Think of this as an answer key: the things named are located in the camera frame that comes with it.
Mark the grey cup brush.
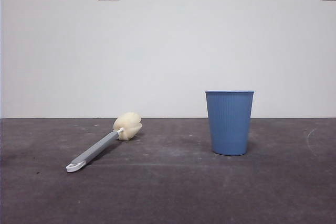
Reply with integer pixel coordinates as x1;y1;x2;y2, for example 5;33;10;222
65;112;143;174

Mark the blue ribbed plastic cup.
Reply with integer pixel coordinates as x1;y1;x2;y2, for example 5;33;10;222
205;90;255;156

